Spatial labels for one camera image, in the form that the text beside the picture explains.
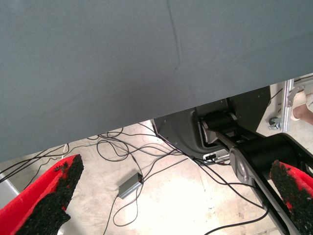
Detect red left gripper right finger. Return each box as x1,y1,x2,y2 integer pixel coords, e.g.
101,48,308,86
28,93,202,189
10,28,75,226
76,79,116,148
269,160,313,235

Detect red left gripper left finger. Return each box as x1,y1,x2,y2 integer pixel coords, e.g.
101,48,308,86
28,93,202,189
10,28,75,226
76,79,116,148
0,154,85,235

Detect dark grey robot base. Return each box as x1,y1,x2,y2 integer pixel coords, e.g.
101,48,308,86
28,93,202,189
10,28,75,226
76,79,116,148
151,86,271,160

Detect grey metal table leg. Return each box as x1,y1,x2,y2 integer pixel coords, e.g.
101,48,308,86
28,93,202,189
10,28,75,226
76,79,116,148
0,178,20,210

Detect grey caster wheel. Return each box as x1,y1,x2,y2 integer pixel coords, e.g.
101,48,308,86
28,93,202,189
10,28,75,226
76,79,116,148
268,117,281,130

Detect person bare leg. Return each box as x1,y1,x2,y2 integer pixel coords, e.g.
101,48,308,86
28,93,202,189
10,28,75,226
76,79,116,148
292,92,313,122

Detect small grey metal box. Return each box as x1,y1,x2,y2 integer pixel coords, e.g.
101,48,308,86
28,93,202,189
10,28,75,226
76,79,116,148
118,172,144,199

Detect dark grey table cloth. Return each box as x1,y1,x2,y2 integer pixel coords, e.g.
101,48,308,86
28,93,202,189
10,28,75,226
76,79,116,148
0,0,313,164

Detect black robot torso frame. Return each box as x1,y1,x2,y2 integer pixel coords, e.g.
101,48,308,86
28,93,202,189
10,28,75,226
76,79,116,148
199,111,313,235

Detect thin black floor cable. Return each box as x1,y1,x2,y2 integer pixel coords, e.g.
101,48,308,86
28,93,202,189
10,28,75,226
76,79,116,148
204,204,271,235
112,192,140,227
192,158,266,209

